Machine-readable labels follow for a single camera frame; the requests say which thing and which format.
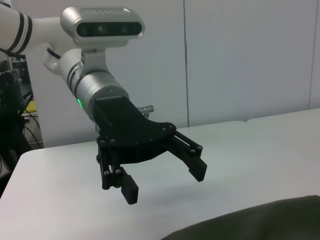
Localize dark green t-shirt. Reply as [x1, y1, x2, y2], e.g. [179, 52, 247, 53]
[166, 194, 320, 240]

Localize yellow background object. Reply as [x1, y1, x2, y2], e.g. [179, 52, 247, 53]
[23, 100, 38, 114]

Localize black background cables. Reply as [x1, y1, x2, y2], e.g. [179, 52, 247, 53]
[22, 112, 44, 149]

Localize black equipment stand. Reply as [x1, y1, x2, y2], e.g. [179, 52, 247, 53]
[0, 69, 33, 176]

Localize metal shelf frame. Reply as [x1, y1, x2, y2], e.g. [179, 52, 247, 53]
[6, 53, 34, 101]

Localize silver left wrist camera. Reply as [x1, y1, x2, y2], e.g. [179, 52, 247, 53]
[60, 6, 146, 48]

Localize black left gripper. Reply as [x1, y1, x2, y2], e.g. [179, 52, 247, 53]
[91, 96, 208, 206]

